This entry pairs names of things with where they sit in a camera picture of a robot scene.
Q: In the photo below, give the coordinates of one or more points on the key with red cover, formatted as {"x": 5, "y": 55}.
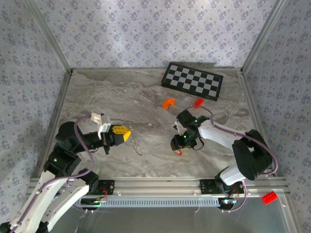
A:
{"x": 178, "y": 153}

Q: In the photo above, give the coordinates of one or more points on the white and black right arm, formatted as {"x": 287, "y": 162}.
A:
{"x": 218, "y": 136}

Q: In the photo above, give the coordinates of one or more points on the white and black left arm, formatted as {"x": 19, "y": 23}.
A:
{"x": 43, "y": 201}

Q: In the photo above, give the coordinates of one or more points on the small red block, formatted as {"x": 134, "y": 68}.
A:
{"x": 198, "y": 102}

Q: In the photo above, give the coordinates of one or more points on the orange curved block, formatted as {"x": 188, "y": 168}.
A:
{"x": 167, "y": 104}

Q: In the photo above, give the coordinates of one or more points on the black and white checkerboard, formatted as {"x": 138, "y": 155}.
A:
{"x": 192, "y": 81}

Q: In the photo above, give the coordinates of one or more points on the small controller board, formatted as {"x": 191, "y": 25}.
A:
{"x": 93, "y": 201}
{"x": 227, "y": 201}

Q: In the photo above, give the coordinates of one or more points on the sheet metal shelf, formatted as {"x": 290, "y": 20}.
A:
{"x": 155, "y": 221}

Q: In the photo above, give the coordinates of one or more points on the red toy brick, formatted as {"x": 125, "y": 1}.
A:
{"x": 269, "y": 197}

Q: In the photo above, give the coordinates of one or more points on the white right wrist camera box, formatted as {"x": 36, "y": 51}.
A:
{"x": 177, "y": 126}

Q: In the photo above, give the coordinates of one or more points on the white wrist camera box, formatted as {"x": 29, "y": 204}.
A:
{"x": 177, "y": 126}
{"x": 103, "y": 123}

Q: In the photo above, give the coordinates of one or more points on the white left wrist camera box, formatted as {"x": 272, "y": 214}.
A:
{"x": 103, "y": 123}

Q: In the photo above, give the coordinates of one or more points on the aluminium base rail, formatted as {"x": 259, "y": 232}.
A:
{"x": 155, "y": 185}

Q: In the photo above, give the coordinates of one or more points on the aluminium frame post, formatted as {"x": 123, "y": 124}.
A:
{"x": 262, "y": 36}
{"x": 50, "y": 36}

